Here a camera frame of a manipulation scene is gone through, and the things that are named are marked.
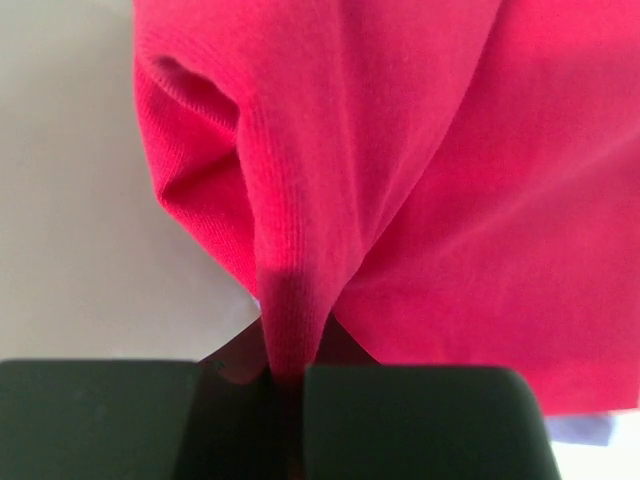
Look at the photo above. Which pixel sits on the magenta t shirt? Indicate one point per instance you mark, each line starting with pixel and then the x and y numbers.
pixel 456 182

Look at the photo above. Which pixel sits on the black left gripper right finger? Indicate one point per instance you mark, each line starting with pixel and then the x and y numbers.
pixel 363 420

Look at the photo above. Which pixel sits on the lilac t shirt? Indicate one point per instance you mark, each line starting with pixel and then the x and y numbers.
pixel 580 430

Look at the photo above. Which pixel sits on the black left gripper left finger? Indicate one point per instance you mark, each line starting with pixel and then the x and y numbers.
pixel 145 419

